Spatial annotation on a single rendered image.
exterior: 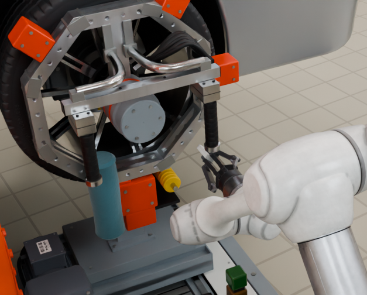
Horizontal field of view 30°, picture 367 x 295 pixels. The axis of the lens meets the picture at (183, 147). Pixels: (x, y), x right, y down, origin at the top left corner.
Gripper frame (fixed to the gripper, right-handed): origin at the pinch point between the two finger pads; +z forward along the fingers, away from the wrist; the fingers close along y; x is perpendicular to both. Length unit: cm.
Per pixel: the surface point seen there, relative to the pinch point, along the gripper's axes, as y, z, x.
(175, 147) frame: -4.3, 5.7, 6.1
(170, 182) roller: -15.1, 6.5, -1.0
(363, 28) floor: 89, 178, -179
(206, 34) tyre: 28.3, 14.0, 16.2
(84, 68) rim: -0.1, 16.1, 41.1
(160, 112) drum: 4.8, -8.8, 27.7
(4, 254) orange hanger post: -39, -31, 53
